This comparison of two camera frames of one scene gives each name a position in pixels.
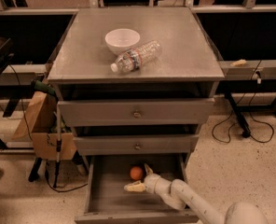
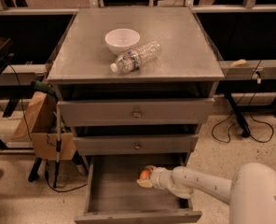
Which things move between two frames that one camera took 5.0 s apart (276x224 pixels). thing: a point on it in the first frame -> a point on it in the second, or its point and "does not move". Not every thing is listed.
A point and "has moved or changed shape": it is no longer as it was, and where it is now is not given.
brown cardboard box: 39,123 does not move
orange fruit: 136,173 has moved or changed shape
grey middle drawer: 134,145 does not move
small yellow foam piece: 239,63 does not move
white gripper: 150,182 -> 158,175
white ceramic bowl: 120,40 does not move
